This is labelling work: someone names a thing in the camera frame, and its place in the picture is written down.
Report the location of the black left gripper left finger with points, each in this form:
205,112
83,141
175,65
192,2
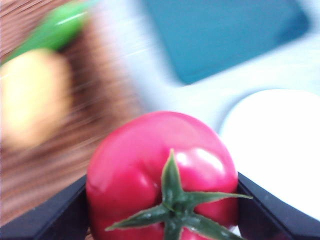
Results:
50,220

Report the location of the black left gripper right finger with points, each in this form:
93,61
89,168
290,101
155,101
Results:
270,220

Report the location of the red tomato with green calyx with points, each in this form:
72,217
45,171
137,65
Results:
150,150

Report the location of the brown wicker basket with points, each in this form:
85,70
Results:
75,150

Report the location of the pale grey round plate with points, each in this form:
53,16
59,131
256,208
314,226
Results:
275,137

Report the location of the yellow-brown potato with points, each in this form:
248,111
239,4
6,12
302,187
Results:
32,100

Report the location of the green chili pepper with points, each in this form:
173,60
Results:
57,32

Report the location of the black rectangular tray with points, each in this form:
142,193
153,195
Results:
225,37

